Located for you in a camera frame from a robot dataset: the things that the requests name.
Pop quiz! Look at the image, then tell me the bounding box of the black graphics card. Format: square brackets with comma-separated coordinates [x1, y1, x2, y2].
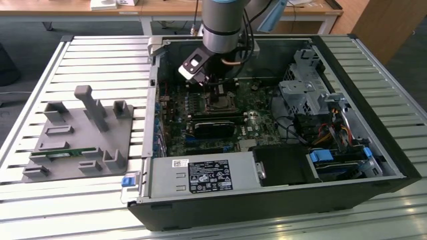
[190, 120, 237, 140]

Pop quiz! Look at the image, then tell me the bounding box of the metal CPU socket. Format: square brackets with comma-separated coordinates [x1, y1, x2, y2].
[202, 91, 241, 113]

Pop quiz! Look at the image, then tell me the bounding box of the black PC case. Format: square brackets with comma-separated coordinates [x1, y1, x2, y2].
[126, 33, 421, 232]

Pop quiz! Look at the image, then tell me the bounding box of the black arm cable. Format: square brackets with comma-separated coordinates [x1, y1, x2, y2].
[240, 7, 261, 73]

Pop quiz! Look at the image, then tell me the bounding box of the silver drive cage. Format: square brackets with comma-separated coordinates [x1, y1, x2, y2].
[277, 48, 350, 118]

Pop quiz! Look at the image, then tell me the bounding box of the wooden desk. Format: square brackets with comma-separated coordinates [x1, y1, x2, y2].
[0, 0, 344, 36]

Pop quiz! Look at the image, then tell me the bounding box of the blue disk carrier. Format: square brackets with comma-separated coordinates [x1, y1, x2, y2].
[308, 147, 366, 179]

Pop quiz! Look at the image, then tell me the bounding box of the metal socket cover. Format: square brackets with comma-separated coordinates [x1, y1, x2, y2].
[206, 94, 240, 112]

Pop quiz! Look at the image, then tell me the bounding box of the grey parts rack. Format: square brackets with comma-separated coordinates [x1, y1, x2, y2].
[21, 84, 136, 185]

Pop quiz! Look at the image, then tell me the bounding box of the silver CPU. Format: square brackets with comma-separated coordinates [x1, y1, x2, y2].
[212, 97, 233, 109]

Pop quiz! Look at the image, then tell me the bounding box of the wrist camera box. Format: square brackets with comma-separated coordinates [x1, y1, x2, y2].
[177, 46, 214, 81]

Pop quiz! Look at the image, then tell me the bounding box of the coloured power wire bundle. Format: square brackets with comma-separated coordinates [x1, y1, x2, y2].
[312, 119, 354, 146]

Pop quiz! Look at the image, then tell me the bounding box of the blue case latch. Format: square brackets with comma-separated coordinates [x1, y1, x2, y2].
[121, 174, 140, 189]

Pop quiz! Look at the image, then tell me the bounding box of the silver chipset heatsink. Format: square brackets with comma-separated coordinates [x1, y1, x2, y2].
[237, 139, 258, 151]

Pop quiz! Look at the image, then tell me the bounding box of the green RAM stick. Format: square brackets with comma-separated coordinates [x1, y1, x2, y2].
[45, 147, 98, 159]

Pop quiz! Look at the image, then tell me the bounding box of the pale blue teach pendant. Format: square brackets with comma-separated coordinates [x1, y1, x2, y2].
[254, 0, 288, 33]

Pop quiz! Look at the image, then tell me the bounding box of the grey power supply unit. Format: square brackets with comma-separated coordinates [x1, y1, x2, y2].
[145, 151, 266, 200]

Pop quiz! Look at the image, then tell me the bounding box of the wooden cabinet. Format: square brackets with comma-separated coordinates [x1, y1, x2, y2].
[349, 0, 427, 66]

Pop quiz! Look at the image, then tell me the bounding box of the green motherboard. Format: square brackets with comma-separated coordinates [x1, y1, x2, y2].
[154, 78, 294, 157]

